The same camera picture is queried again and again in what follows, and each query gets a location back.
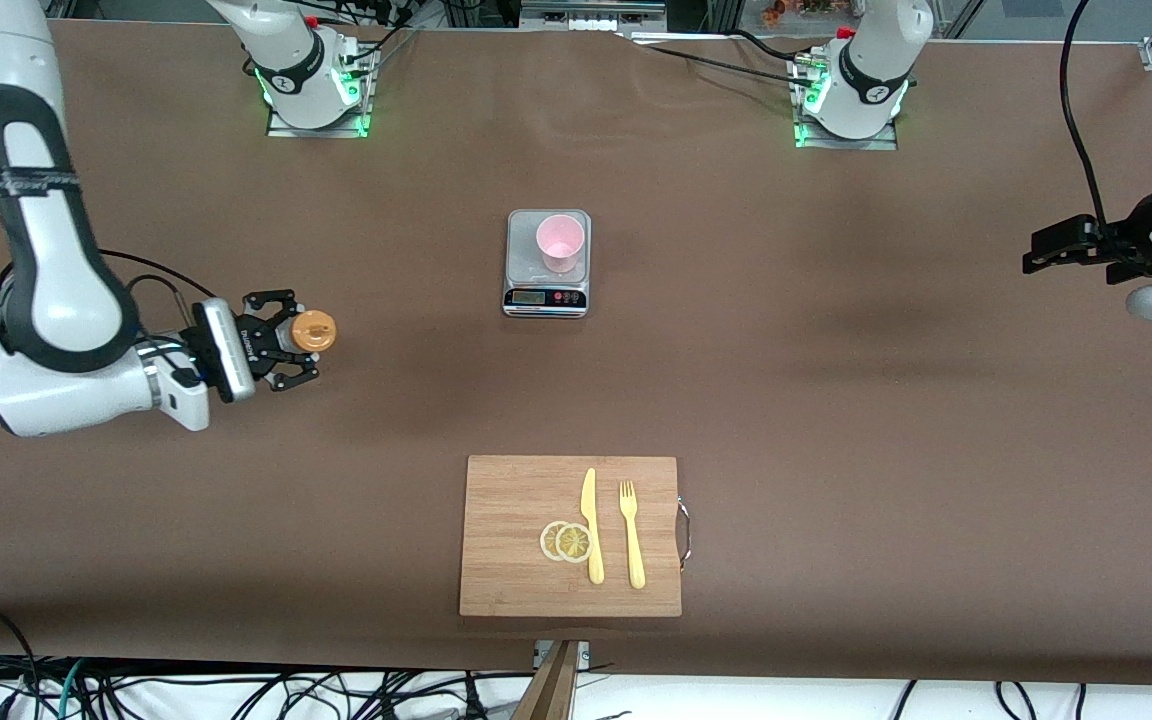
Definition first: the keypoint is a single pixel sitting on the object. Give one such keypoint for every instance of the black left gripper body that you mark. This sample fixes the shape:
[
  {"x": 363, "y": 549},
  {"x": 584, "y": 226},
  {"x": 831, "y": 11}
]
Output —
[{"x": 1132, "y": 240}]

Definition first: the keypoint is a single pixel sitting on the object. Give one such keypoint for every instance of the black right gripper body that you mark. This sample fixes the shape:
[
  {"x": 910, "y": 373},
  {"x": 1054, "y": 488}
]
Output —
[{"x": 262, "y": 342}]

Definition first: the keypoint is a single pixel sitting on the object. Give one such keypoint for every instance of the clear sauce bottle orange cap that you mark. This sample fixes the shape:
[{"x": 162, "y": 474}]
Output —
[{"x": 314, "y": 331}]

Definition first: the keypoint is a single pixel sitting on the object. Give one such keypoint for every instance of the pink plastic cup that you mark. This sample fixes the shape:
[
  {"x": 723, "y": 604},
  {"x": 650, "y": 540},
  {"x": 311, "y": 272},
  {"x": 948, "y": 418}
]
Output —
[{"x": 561, "y": 240}]

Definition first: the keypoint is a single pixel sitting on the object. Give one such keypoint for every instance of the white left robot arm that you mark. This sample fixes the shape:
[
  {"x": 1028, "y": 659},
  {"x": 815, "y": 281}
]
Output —
[{"x": 866, "y": 60}]

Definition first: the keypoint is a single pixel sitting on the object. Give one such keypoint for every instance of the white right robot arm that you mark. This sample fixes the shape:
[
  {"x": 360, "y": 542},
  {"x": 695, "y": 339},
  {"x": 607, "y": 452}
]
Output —
[{"x": 46, "y": 300}]

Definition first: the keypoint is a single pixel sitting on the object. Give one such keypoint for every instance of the silver digital kitchen scale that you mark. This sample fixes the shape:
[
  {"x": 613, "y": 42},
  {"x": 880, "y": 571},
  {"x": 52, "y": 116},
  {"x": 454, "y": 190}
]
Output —
[{"x": 526, "y": 240}]

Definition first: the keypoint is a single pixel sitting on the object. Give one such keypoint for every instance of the wooden cutting board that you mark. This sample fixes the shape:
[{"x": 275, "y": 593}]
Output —
[{"x": 506, "y": 540}]

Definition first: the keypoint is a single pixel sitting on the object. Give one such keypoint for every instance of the lemon slice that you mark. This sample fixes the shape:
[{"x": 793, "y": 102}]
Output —
[
  {"x": 573, "y": 543},
  {"x": 547, "y": 542}
]

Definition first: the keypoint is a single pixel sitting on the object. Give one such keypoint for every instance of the yellow plastic knife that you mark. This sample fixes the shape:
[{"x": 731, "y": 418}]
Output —
[{"x": 589, "y": 500}]

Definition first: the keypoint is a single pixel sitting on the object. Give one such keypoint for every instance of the yellow plastic fork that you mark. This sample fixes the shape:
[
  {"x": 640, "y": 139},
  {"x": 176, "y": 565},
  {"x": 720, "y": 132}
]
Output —
[{"x": 634, "y": 550}]

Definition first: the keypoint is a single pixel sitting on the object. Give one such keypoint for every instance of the wooden beam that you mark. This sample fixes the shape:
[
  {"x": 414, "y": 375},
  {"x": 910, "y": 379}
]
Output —
[{"x": 551, "y": 690}]

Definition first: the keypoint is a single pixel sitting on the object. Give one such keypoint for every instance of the grey power strip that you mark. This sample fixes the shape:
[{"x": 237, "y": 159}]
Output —
[{"x": 586, "y": 20}]

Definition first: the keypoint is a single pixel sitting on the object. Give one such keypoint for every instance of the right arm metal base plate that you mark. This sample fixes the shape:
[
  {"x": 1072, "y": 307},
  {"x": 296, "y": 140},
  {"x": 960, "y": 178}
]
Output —
[{"x": 316, "y": 132}]

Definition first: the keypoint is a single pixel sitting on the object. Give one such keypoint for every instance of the small metal bracket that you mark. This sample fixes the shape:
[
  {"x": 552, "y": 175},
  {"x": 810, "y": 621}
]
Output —
[{"x": 584, "y": 655}]

